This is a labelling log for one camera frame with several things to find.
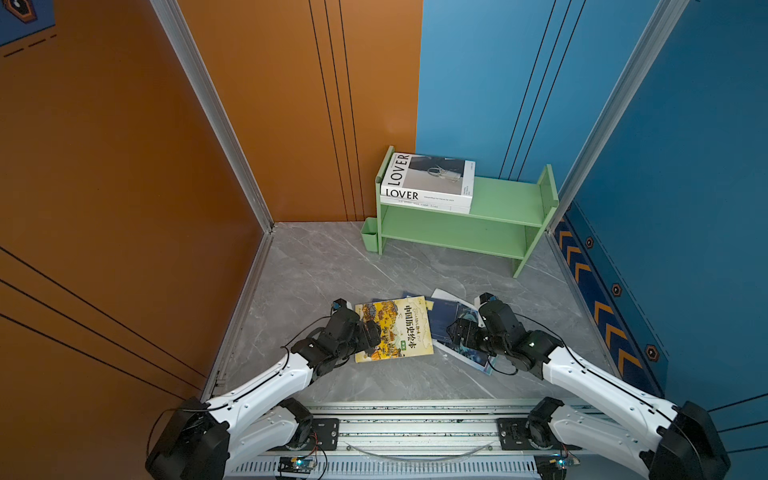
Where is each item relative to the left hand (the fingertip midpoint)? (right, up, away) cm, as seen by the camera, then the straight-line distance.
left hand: (371, 331), depth 84 cm
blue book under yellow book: (+10, +9, +13) cm, 18 cm away
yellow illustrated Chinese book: (+9, 0, +5) cm, 11 cm away
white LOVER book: (+16, +44, +3) cm, 47 cm away
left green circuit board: (-16, -28, -14) cm, 35 cm away
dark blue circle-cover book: (+22, +3, +9) cm, 24 cm away
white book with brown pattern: (+22, +36, +1) cm, 42 cm away
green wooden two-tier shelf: (+39, +33, 0) cm, 51 cm away
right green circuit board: (+45, -28, -14) cm, 55 cm away
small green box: (-3, +29, +23) cm, 37 cm away
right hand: (+23, 0, -3) cm, 23 cm away
